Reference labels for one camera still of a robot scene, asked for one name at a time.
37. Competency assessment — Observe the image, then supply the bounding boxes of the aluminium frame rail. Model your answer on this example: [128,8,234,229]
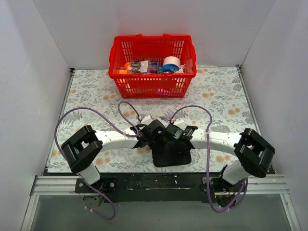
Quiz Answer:
[32,175,289,195]

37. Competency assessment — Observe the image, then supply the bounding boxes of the red plastic shopping basket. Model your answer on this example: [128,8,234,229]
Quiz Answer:
[108,34,197,99]

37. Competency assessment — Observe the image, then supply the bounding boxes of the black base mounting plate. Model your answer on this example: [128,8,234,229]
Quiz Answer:
[76,172,245,203]

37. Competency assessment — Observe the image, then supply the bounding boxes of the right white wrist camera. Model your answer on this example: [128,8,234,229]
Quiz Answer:
[173,118,186,130]

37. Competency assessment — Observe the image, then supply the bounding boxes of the orange small box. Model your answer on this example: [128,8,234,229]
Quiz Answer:
[119,67,128,74]

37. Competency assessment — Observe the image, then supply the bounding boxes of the silver hair scissors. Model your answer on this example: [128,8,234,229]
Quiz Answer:
[159,116,172,123]

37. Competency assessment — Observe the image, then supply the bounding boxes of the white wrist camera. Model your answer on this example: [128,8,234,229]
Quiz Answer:
[173,118,186,130]
[140,114,153,126]

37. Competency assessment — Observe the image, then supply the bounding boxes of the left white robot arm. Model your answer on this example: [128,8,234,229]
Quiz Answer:
[61,119,165,193]

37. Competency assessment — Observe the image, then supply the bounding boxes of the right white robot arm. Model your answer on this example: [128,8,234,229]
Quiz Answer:
[167,122,275,191]

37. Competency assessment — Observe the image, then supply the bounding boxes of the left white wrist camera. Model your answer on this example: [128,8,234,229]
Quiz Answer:
[140,114,153,126]

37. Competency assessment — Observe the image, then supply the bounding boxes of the white tape roll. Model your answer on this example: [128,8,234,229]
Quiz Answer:
[162,56,180,73]

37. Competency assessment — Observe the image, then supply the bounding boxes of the black zippered tool case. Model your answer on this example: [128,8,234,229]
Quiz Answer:
[149,141,192,167]

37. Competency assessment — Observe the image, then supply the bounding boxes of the colourful packaged item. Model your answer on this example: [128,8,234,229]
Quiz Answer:
[148,62,161,74]

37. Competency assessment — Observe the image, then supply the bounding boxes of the floral patterned table mat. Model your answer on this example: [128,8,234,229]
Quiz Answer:
[57,66,256,173]

